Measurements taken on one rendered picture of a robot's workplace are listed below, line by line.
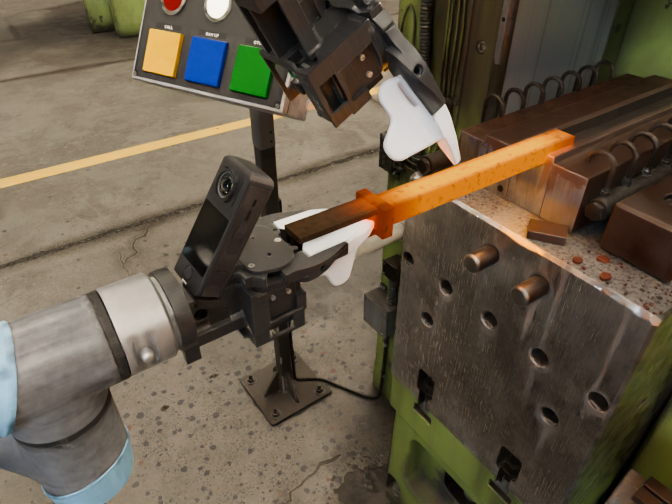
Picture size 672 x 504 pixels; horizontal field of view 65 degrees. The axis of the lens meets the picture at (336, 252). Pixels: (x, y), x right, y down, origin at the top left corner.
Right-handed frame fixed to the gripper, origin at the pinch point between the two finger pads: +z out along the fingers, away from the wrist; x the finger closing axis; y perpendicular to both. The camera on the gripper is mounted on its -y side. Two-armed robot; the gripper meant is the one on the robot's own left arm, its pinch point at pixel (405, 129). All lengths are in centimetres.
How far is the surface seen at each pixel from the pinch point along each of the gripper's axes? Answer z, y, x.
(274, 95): 12.2, -1.3, -38.9
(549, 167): 19.4, -14.6, 2.3
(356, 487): 100, 42, -21
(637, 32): 39, -59, -16
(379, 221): 5.0, 7.4, 1.6
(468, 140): 20.6, -13.8, -10.8
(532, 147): 16.4, -14.2, 0.5
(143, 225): 98, 46, -170
